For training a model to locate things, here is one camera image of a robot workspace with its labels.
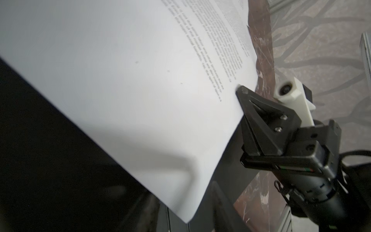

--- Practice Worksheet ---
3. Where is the aluminium front rail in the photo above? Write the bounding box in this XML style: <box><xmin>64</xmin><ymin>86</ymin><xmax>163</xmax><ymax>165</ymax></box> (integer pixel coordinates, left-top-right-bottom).
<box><xmin>273</xmin><ymin>205</ymin><xmax>293</xmax><ymax>232</ymax></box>

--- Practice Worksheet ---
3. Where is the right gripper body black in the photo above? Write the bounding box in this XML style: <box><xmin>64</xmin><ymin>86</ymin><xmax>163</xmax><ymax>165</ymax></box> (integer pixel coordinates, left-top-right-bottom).
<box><xmin>241</xmin><ymin>120</ymin><xmax>359</xmax><ymax>229</ymax></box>

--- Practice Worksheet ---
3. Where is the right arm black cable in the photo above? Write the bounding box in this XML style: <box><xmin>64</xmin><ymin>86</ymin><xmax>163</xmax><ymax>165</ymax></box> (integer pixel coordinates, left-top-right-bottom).
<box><xmin>339</xmin><ymin>149</ymin><xmax>371</xmax><ymax>166</ymax></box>

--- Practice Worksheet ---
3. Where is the printed paper sheet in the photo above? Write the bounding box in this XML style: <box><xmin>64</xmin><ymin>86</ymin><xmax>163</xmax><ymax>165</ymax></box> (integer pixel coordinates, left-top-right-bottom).
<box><xmin>1</xmin><ymin>1</ymin><xmax>258</xmax><ymax>222</ymax></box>

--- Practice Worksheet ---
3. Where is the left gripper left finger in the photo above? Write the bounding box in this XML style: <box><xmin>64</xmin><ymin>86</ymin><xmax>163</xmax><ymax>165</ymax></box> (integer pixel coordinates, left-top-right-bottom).
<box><xmin>116</xmin><ymin>191</ymin><xmax>160</xmax><ymax>232</ymax></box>

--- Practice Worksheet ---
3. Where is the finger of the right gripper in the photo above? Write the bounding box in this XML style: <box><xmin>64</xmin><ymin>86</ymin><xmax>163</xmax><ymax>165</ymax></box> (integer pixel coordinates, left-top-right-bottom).
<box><xmin>236</xmin><ymin>86</ymin><xmax>301</xmax><ymax>156</ymax></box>

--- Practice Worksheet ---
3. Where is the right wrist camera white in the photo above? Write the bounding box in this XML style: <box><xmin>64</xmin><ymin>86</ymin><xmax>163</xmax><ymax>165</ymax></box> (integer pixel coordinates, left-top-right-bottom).
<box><xmin>273</xmin><ymin>77</ymin><xmax>316</xmax><ymax>127</ymax></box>

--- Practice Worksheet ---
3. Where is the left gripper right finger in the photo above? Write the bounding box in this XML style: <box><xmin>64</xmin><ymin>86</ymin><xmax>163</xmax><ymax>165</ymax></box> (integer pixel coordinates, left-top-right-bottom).
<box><xmin>211</xmin><ymin>181</ymin><xmax>249</xmax><ymax>232</ymax></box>

